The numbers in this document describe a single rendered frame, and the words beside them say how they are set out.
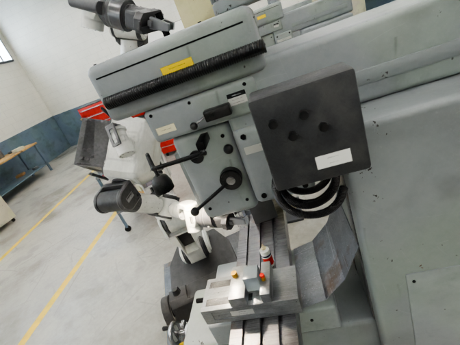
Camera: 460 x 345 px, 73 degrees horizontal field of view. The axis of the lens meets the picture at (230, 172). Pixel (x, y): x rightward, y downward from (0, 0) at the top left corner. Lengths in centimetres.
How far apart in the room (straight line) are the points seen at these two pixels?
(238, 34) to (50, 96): 1172
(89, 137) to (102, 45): 976
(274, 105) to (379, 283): 70
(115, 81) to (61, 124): 1167
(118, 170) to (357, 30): 96
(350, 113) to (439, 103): 28
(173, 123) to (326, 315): 87
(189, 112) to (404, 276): 80
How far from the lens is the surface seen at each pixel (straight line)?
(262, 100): 60
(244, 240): 150
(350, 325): 136
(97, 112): 646
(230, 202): 102
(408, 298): 119
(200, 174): 98
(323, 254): 134
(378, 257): 103
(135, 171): 129
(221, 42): 83
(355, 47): 88
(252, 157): 92
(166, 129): 92
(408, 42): 92
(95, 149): 137
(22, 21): 1229
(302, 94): 60
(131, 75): 90
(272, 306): 113
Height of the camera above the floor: 186
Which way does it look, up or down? 24 degrees down
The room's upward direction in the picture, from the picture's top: 22 degrees counter-clockwise
